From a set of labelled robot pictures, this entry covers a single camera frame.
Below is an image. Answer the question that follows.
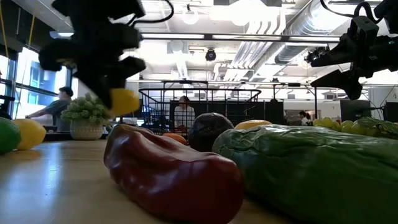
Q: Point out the green lime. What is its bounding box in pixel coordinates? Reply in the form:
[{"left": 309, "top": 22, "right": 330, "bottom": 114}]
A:
[{"left": 0, "top": 117, "right": 22, "bottom": 154}]

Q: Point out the black aluminium table frame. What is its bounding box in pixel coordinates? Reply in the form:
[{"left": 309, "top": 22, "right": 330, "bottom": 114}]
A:
[{"left": 43, "top": 132, "right": 108, "bottom": 142}]

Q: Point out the black background rig frame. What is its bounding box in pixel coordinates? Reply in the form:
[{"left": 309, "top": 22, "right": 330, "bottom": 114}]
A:
[{"left": 272, "top": 82, "right": 318, "bottom": 121}]

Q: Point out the black monitor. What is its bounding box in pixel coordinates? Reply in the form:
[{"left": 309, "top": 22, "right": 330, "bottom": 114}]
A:
[
  {"left": 382, "top": 101, "right": 398, "bottom": 123},
  {"left": 340, "top": 99, "right": 372, "bottom": 123}
]

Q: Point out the green potted plant white pot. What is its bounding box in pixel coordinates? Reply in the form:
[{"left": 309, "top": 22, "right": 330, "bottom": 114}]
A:
[{"left": 60, "top": 92, "right": 111, "bottom": 141}]

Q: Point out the green cucumber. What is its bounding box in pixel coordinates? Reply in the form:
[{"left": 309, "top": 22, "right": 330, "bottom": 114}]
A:
[{"left": 211, "top": 124, "right": 398, "bottom": 224}]

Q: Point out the long dark red pepper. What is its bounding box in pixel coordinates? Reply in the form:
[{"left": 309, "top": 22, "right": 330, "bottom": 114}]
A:
[{"left": 103, "top": 123, "right": 245, "bottom": 223}]

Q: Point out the green grape bunch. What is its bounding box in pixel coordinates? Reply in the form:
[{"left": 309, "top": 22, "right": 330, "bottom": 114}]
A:
[{"left": 312, "top": 116, "right": 398, "bottom": 140}]

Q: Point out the black stand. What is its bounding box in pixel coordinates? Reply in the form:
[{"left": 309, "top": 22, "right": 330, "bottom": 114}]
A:
[{"left": 0, "top": 95, "right": 16, "bottom": 121}]

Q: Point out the large black ceiling spotlight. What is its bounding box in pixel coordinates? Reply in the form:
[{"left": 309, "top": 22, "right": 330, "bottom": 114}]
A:
[{"left": 304, "top": 46, "right": 327, "bottom": 63}]

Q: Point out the black wire basket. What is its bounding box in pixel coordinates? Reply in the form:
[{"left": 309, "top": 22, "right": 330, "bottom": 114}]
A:
[{"left": 138, "top": 88, "right": 262, "bottom": 136}]

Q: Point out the yellow hanging strap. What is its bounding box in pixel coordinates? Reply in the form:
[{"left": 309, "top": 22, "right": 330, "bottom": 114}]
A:
[
  {"left": 27, "top": 14, "right": 35, "bottom": 50},
  {"left": 0, "top": 0, "right": 9, "bottom": 60}
]

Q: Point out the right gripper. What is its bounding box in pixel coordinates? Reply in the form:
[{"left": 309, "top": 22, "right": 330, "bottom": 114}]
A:
[{"left": 310, "top": 15, "right": 398, "bottom": 101}]

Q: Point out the dark passion fruit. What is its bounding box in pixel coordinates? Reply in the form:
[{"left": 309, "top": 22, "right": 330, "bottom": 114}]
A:
[{"left": 187, "top": 112, "right": 234, "bottom": 152}]

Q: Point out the person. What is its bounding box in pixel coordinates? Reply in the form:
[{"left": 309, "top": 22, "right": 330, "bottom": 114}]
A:
[
  {"left": 298, "top": 110, "right": 312, "bottom": 126},
  {"left": 25, "top": 86, "right": 75, "bottom": 133},
  {"left": 173, "top": 95, "right": 196, "bottom": 128}
]

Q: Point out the overhead beam with lights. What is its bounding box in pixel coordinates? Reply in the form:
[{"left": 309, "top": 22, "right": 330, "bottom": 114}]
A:
[{"left": 139, "top": 32, "right": 343, "bottom": 44}]

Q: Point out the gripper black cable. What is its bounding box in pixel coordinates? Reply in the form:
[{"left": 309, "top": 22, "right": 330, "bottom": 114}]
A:
[
  {"left": 320, "top": 0, "right": 383, "bottom": 24},
  {"left": 127, "top": 0, "right": 175, "bottom": 27}
]

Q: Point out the yellow lemon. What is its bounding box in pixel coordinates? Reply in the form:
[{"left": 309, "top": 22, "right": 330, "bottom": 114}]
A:
[
  {"left": 12, "top": 118, "right": 47, "bottom": 151},
  {"left": 234, "top": 119, "right": 273, "bottom": 130},
  {"left": 109, "top": 88, "right": 141, "bottom": 116}
]

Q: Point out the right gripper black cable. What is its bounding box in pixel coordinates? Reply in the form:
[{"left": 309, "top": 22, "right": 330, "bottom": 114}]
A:
[{"left": 320, "top": 0, "right": 383, "bottom": 24}]

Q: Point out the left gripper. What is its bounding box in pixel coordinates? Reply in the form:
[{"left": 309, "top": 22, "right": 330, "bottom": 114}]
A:
[{"left": 39, "top": 23, "right": 147, "bottom": 110}]

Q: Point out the white globe ceiling lamp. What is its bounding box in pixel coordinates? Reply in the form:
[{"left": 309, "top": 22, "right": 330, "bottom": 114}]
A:
[{"left": 182, "top": 3, "right": 200, "bottom": 26}]

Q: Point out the small orange tangerine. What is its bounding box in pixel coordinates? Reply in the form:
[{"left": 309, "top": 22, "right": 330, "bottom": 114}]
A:
[{"left": 161, "top": 133, "right": 188, "bottom": 146}]

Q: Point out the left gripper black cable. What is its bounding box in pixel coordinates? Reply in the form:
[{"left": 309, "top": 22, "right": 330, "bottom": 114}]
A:
[{"left": 127, "top": 0, "right": 175, "bottom": 27}]

